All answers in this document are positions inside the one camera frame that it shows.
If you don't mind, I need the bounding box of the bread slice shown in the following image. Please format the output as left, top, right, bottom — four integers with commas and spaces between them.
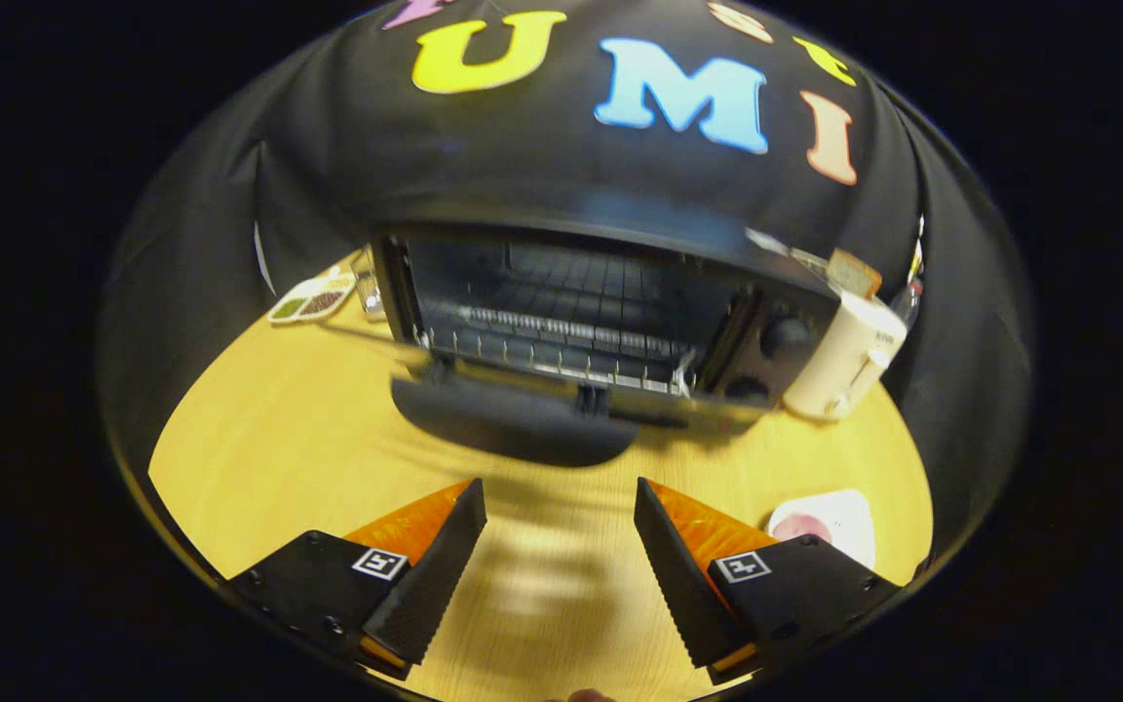
827, 249, 882, 299

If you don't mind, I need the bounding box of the white square plate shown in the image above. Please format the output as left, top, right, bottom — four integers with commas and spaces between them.
766, 489, 876, 571

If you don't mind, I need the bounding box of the white toaster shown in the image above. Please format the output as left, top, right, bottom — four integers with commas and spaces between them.
782, 288, 909, 422

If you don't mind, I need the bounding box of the clear water bottle red label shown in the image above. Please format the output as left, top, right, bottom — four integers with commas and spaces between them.
893, 275, 925, 328

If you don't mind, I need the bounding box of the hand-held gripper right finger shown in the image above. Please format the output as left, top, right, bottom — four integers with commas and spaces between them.
634, 478, 904, 685

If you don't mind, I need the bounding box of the metal oven rack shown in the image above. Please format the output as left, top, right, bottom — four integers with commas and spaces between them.
420, 300, 701, 396

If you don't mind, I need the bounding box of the pink ham slice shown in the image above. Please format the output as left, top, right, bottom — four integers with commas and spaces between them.
772, 514, 833, 543

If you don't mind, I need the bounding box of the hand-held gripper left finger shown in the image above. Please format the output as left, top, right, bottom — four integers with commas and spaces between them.
228, 478, 487, 682

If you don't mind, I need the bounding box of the black toaster oven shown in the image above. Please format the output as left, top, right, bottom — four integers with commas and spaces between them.
371, 190, 840, 469

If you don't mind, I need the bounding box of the divided dish of beans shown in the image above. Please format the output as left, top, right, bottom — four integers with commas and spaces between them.
267, 271, 358, 325

